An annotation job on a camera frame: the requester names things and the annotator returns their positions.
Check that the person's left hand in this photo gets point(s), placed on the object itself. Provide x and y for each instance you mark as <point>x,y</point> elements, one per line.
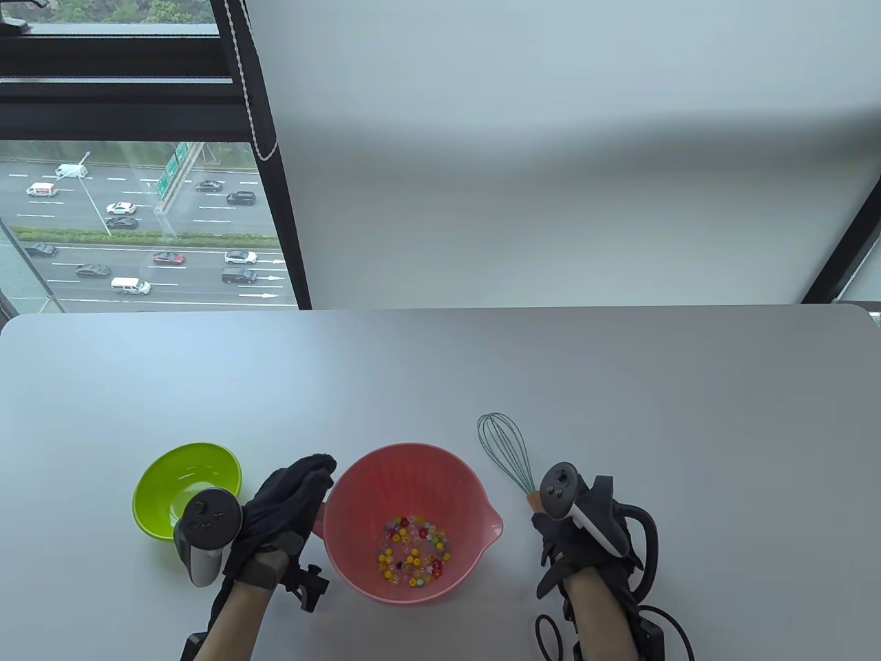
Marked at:
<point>285,502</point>

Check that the person's right hand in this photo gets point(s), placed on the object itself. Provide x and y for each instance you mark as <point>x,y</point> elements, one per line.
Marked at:
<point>578,544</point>

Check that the green plastic bowl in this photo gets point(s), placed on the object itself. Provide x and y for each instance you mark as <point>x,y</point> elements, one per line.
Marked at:
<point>179,475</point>

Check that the pink salad bowl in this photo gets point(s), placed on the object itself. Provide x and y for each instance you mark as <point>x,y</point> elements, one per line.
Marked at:
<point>406,482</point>

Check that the pile of colourful plastic decorations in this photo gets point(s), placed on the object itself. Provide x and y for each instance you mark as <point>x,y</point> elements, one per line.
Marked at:
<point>415,551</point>

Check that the person's left forearm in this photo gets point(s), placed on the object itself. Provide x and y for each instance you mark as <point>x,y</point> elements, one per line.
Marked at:
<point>230,623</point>

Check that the person's right forearm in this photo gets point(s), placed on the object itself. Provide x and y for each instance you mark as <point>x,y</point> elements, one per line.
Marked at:
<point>606,616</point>

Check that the right black and white controller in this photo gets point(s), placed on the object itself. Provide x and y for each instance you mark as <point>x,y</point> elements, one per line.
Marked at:
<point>571,496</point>

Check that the black and white controller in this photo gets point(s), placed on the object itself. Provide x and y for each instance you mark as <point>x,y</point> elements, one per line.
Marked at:
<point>203,523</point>
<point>571,496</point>

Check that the left black and white controller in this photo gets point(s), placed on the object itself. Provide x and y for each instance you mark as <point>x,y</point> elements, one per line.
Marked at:
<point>203,523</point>

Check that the black left wrist clamp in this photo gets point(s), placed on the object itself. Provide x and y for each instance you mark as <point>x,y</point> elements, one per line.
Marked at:
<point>310,585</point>

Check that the green highway sign gantry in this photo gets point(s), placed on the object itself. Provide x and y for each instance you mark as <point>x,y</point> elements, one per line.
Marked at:
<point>167,172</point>

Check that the white roller blind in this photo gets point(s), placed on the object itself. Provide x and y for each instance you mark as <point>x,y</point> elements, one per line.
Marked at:
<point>550,172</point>

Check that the black slanted window post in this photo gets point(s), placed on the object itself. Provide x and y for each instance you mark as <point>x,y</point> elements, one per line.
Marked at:
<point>846,255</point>

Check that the black window frame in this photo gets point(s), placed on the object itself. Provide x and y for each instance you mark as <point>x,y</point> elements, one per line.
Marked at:
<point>124,103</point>

